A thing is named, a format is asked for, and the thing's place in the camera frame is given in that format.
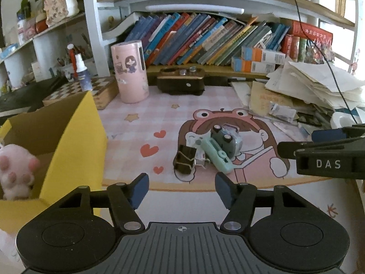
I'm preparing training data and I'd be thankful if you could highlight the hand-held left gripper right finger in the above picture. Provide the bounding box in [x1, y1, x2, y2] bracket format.
[215, 172, 310, 234]

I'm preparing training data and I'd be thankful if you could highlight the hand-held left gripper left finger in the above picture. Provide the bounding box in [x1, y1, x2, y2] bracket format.
[57, 173, 149, 234]

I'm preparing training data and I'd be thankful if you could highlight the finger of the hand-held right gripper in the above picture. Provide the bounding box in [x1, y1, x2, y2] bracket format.
[278, 137, 365, 158]
[313, 124, 365, 142]

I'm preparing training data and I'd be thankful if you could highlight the black binder clip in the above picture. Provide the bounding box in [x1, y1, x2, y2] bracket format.
[173, 145, 206, 174]

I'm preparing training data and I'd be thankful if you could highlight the yellow cardboard box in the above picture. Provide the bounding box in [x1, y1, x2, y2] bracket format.
[0, 91, 108, 232]

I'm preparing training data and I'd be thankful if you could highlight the pink plush pig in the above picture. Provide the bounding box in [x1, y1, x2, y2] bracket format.
[0, 144, 40, 200]

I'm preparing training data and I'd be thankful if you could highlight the pink cloth-covered desktop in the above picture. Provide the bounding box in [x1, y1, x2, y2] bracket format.
[0, 86, 365, 263]

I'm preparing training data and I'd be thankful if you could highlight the white desk lamp base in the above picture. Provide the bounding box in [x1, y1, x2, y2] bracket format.
[331, 110, 365, 129]

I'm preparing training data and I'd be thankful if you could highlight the clear small packet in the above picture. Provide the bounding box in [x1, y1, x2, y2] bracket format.
[268, 102, 297, 122]

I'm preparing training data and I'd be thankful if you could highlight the stack of loose papers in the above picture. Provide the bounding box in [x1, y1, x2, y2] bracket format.
[265, 61, 365, 112]

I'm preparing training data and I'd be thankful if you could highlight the brown paper envelope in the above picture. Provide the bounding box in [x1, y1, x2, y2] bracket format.
[249, 81, 300, 117]

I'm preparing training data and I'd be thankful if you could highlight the thick red book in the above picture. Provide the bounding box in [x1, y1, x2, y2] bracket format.
[281, 21, 334, 63]

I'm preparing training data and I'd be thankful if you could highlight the orange and white carton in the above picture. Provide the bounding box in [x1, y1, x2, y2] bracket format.
[242, 46, 286, 63]
[232, 56, 276, 73]

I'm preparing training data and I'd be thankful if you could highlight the checkered chessboard box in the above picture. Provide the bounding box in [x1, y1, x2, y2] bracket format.
[43, 76, 120, 110]

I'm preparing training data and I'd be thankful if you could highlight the dark wooden box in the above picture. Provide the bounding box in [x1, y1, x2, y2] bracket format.
[157, 66, 205, 95]

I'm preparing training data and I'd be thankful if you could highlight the pink cartoon cylinder container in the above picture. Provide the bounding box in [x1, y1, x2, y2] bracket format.
[111, 40, 149, 104]

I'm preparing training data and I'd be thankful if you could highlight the white spray bottle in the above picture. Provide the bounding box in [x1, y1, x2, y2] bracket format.
[75, 54, 92, 92]

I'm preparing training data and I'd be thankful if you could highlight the pen holder with brushes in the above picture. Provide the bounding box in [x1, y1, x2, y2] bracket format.
[57, 44, 94, 82]

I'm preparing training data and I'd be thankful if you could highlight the black keyboard piano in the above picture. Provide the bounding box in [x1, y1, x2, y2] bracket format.
[0, 77, 69, 117]

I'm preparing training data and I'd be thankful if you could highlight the row of colourful books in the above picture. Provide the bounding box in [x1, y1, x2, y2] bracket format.
[124, 12, 290, 66]

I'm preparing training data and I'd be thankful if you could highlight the white box with red label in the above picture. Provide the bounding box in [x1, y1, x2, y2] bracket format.
[31, 61, 43, 82]

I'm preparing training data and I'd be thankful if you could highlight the white bookshelf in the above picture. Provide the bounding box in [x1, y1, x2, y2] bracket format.
[0, 0, 360, 92]

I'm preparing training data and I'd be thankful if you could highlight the white light bar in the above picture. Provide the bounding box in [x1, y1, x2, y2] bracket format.
[145, 4, 245, 14]

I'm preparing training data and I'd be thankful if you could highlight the blue tissue pack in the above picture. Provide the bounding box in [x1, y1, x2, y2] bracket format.
[0, 43, 20, 60]

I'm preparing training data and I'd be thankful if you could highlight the pink small box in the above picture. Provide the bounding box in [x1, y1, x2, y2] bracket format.
[26, 18, 37, 37]

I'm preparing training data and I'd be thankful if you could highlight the white lotion bottle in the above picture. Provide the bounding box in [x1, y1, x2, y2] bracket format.
[16, 13, 27, 45]

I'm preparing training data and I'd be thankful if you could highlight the floral ceramic figure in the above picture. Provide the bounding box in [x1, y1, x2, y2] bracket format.
[44, 0, 80, 27]

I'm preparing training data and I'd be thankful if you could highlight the black cable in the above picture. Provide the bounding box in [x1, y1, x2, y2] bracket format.
[281, 0, 358, 123]

